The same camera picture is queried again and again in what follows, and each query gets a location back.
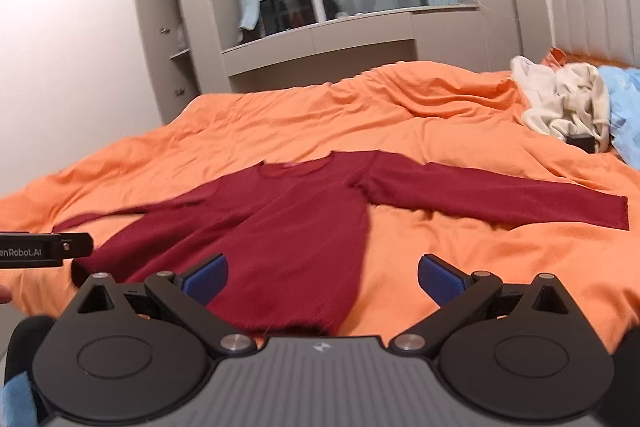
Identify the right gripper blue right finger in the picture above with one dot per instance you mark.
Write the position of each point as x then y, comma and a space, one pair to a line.
463, 299

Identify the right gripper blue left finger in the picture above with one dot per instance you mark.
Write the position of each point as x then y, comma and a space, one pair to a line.
183, 297

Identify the dark red knit sweater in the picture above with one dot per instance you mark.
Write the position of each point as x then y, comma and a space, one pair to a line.
295, 235

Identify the person's left hand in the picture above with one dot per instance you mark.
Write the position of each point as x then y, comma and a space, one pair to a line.
5, 295

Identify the orange bed duvet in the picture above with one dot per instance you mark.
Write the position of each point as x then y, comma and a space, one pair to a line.
424, 110

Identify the open grey wardrobe door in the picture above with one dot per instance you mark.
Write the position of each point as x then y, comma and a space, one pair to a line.
158, 21

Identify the small black box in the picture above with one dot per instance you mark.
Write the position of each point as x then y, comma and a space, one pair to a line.
584, 141

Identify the cream crumpled garment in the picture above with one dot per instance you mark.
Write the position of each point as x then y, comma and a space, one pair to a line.
566, 101

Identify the grey built-in wardrobe unit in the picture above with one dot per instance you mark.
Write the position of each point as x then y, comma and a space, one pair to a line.
481, 36

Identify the light blue pillow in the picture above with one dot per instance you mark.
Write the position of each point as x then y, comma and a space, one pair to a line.
624, 91

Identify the grey padded headboard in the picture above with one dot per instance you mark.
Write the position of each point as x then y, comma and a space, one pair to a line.
600, 32

